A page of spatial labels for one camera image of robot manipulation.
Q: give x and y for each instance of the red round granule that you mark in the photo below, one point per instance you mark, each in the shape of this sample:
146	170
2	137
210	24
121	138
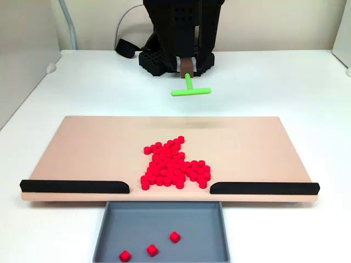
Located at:
175	180
156	174
158	169
162	154
147	150
162	158
203	183
174	151
144	180
180	139
200	172
174	162
159	181
181	155
194	168
169	157
156	152
171	171
167	151
170	143
166	161
163	173
189	171
166	147
167	181
206	175
183	169
180	163
177	142
181	177
155	158
158	145
145	185
169	166
152	180
176	167
150	170
152	165
148	175
158	162
193	176
180	183
170	176
152	148
206	169
163	165
174	154
201	163
176	173
187	165
177	146
176	159
194	163
200	178
162	150

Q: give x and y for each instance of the grey bent tube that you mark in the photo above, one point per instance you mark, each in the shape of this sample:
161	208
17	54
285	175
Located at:
73	41

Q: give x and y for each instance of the white round cap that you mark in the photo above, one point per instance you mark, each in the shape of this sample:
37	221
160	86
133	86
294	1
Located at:
51	67
348	71

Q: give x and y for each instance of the peach flat board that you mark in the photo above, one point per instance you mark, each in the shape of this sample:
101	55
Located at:
82	150

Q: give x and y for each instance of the grey shallow tray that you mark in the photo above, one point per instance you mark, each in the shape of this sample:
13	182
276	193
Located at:
164	219

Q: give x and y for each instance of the red cube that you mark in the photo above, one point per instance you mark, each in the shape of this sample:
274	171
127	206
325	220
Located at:
152	250
124	256
175	237

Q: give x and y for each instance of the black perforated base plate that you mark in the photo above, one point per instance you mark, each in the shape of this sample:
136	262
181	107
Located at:
150	61

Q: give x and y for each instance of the black edge rail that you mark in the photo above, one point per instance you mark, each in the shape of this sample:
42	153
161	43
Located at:
68	187
260	188

